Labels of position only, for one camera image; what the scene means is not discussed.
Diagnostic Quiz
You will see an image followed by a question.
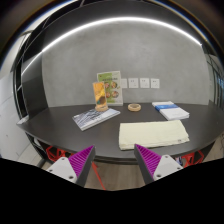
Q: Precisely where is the red stool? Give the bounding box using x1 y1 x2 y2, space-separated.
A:
46 146 71 162
183 151 204 167

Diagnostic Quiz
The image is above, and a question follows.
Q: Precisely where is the white wall socket left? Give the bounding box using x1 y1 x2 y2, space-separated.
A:
128 78 138 88

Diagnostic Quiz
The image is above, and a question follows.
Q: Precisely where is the white wall socket right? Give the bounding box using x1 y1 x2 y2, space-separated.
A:
151 78 160 88

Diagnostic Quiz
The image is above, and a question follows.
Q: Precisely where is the round wooden coaster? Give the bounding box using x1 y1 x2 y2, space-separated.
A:
128 104 141 112

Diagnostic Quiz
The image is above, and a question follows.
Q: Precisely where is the green white poster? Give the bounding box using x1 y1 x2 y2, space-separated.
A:
97 71 123 105

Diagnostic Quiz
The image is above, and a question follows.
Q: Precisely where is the white wall socket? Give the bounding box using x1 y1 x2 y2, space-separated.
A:
140 78 150 88
151 78 160 88
128 78 138 88

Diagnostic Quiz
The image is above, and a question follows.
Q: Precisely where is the red stool left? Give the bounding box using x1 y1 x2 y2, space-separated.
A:
46 146 71 162

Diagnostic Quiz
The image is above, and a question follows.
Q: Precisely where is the grey magazine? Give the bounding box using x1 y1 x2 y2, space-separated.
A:
72 108 120 131

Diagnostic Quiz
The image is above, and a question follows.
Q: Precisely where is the cream folded towel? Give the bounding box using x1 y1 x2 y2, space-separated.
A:
119 120 189 150

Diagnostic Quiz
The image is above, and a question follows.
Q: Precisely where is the ceiling light strip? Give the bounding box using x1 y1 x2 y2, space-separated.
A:
22 17 202 76

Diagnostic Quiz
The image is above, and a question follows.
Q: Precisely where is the blue white book stack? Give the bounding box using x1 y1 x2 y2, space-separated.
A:
152 101 190 120

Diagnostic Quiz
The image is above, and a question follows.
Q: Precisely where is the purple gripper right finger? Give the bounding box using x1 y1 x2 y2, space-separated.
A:
134 144 182 184

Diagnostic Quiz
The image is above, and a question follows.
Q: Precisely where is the white wall switch plate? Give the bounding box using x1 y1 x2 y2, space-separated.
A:
121 79 128 88

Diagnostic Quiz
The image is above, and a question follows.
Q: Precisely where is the white wall socket middle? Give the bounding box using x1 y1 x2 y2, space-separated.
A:
140 78 150 88

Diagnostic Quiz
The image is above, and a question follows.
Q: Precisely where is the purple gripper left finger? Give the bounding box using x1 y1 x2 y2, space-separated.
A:
47 146 95 187

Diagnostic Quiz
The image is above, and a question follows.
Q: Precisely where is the red stool right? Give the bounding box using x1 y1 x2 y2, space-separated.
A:
183 151 204 167

